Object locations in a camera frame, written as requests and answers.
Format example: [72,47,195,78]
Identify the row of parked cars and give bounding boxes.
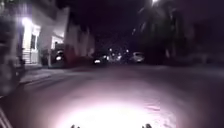
[53,49,146,66]

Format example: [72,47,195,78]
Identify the grey asphalt road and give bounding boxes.
[0,63,224,128]

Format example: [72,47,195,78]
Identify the tree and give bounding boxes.
[133,0,188,65]

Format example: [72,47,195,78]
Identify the white building with lit entrance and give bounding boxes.
[18,0,96,67]

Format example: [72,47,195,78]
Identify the pale kerb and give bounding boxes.
[19,68,54,85]

